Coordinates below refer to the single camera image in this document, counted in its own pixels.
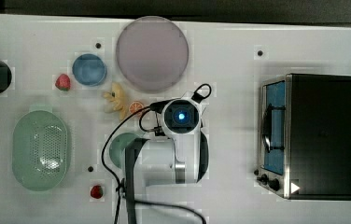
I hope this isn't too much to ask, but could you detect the grey round plate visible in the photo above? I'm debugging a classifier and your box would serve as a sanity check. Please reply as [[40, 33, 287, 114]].
[[116, 16, 190, 92]]

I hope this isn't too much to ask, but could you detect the green oval strainer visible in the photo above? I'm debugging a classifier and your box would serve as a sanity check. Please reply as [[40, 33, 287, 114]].
[[12, 105, 69, 191]]

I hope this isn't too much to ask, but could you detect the pink plush strawberry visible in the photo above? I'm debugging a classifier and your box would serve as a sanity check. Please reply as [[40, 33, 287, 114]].
[[55, 74, 71, 91]]

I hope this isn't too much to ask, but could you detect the blue bowl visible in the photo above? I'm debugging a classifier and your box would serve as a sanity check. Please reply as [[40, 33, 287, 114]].
[[72, 53, 107, 86]]

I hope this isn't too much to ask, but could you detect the plush peeled banana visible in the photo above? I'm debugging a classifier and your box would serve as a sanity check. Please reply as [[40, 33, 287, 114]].
[[102, 82, 128, 120]]

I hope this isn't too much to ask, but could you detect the silver toaster oven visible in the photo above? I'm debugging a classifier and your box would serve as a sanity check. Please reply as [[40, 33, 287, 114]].
[[254, 74, 351, 201]]

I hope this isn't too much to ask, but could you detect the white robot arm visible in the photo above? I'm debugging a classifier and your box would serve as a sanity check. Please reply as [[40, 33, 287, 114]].
[[121, 91, 209, 224]]

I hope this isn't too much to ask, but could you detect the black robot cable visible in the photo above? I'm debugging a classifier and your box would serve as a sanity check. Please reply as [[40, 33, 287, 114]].
[[101, 83, 213, 224]]

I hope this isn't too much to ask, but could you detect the green mug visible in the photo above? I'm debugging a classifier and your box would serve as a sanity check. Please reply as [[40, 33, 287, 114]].
[[109, 133, 138, 168]]

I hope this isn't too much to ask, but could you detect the small red strawberry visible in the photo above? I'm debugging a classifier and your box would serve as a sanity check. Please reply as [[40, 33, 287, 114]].
[[91, 185, 104, 199]]

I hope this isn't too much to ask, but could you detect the plush orange slice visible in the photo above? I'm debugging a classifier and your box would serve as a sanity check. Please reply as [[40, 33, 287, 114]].
[[129, 101, 144, 114]]

